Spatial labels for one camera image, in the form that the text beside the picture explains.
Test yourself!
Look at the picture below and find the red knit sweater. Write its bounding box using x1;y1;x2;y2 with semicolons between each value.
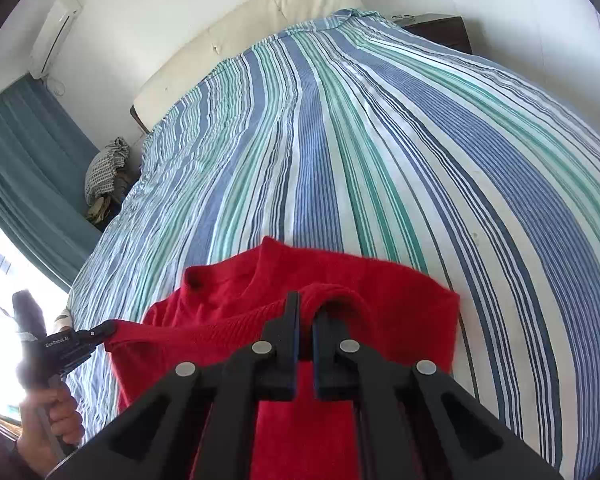
105;238;460;479

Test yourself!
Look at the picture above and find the white air conditioner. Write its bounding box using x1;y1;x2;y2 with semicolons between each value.
29;0;82;79

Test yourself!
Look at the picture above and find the teal curtain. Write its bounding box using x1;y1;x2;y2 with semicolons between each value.
0;75;100;292

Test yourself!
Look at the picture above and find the cream padded headboard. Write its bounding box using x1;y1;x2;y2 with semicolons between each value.
130;0;363;133

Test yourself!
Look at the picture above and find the striped blue green bedspread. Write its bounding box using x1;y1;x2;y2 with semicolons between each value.
69;10;600;479

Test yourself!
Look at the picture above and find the pile of folded clothes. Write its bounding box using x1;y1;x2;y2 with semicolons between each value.
84;136;135;231

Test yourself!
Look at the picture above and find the dark wooden nightstand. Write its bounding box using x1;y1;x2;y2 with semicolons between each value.
391;13;472;54

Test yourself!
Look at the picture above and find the person's left hand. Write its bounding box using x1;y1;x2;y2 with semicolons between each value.
16;382;84;478

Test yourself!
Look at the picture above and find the white wardrobe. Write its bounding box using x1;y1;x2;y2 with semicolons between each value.
452;0;600;133

